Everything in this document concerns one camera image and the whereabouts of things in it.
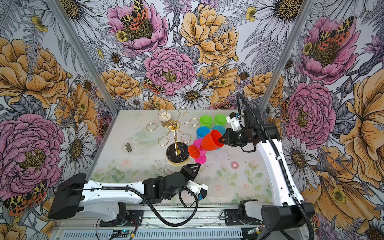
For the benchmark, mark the gold wire glass rack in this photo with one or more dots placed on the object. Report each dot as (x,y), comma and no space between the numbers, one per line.
(174,139)

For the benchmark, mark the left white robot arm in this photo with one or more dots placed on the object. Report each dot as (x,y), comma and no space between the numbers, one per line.
(107,202)

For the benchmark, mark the green wine glass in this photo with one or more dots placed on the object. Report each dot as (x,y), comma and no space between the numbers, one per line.
(220,120)
(206,121)

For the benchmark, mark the pink wine glass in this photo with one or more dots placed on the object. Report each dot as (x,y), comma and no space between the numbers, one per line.
(201,159)

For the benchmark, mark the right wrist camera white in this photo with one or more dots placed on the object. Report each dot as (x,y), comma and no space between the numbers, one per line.
(235,121)

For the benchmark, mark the small tan clip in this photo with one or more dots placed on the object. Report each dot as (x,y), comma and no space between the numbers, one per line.
(128,148)

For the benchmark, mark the blue wine glass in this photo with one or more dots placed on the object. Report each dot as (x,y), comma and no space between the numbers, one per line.
(220,129)
(202,132)

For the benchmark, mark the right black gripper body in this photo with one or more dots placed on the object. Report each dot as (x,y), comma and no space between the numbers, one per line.
(238,138)

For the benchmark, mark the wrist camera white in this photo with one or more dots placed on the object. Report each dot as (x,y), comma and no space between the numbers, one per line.
(235,121)
(200,191)

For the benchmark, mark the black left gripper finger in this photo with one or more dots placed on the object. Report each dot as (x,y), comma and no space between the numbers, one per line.
(186,170)
(195,168)

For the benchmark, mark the green wine glass front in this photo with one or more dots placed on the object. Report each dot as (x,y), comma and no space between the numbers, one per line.
(206,121)

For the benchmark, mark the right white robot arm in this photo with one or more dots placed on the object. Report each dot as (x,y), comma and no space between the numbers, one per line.
(288,209)

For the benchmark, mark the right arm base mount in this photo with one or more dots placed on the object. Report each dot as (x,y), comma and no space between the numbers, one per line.
(232,217)

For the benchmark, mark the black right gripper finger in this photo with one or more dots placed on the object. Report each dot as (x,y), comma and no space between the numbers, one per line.
(225,142)
(224,138)

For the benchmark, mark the red wine glass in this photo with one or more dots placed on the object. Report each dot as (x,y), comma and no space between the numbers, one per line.
(209,143)

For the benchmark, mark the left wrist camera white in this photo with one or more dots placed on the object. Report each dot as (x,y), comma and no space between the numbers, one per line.
(200,191)

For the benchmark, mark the metal wire tongs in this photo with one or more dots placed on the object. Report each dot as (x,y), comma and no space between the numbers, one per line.
(168,172)

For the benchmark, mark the blue wine glass front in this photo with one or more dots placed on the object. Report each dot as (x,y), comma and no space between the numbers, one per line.
(202,132)

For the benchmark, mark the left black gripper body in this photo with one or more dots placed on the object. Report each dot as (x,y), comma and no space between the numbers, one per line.
(189,176)

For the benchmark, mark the brown paper cup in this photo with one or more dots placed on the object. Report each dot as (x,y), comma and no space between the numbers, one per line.
(165,118)

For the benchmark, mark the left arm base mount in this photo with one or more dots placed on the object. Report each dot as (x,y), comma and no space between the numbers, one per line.
(133,218)

